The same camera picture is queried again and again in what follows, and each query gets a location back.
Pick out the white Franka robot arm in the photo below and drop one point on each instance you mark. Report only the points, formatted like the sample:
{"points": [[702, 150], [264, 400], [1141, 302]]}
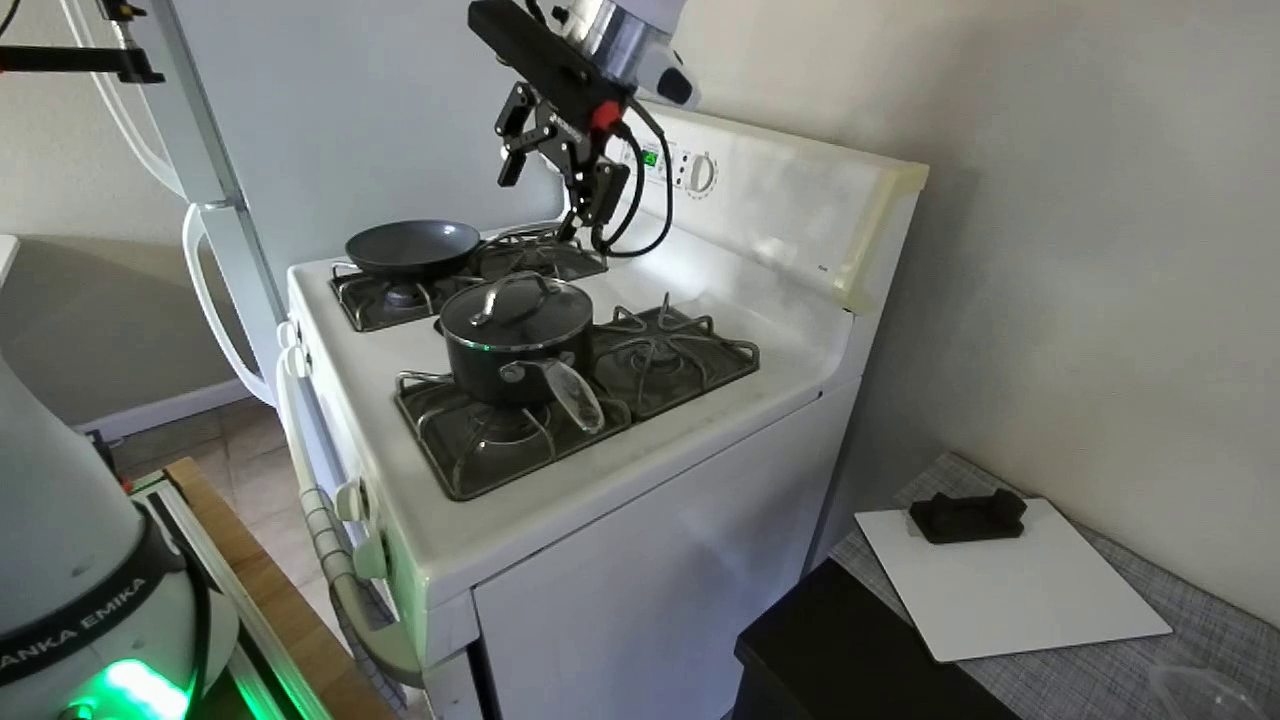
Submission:
{"points": [[67, 535]]}

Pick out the white gas stove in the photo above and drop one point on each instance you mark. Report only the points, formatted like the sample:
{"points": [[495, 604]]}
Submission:
{"points": [[643, 585]]}

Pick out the grey refrigerator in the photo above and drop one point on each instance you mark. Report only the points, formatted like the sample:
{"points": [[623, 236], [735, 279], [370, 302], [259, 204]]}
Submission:
{"points": [[305, 147]]}

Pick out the wooden board edge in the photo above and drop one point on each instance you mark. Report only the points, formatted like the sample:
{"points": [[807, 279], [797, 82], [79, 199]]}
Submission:
{"points": [[264, 603]]}

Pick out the stove control panel with display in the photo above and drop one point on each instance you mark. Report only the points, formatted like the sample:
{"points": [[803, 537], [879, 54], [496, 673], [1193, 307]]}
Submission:
{"points": [[693, 171]]}

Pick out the white flat board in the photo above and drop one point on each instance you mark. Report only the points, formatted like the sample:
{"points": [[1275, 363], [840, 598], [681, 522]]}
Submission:
{"points": [[1014, 603]]}

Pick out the aluminium frame rail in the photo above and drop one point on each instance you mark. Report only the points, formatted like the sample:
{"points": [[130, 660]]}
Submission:
{"points": [[185, 535]]}

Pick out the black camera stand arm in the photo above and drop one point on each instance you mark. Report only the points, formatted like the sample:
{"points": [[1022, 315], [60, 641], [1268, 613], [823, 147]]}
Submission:
{"points": [[82, 60]]}

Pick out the grey frying pan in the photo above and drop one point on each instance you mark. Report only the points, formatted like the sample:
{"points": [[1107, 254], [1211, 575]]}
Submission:
{"points": [[405, 244]]}

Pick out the grey woven mat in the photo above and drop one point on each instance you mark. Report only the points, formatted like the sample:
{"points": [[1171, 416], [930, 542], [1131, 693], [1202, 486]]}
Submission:
{"points": [[1202, 654]]}

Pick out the white wrist mounted box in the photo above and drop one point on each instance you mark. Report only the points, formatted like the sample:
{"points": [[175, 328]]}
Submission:
{"points": [[673, 82]]}

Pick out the black burner grate under pot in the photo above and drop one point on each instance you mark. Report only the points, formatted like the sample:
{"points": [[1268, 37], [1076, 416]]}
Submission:
{"points": [[665, 363]]}

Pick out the small black device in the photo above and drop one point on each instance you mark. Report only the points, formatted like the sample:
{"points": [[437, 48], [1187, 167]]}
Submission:
{"points": [[966, 518]]}

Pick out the black burner grate under pan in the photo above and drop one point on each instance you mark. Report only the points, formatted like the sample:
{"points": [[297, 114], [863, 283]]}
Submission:
{"points": [[383, 307]]}

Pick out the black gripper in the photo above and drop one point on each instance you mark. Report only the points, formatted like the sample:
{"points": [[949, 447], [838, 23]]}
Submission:
{"points": [[582, 132]]}

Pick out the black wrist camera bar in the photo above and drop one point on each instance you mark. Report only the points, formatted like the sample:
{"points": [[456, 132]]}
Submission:
{"points": [[542, 54]]}

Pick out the black box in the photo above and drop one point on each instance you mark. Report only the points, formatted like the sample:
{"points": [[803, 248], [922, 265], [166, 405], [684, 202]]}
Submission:
{"points": [[840, 654]]}

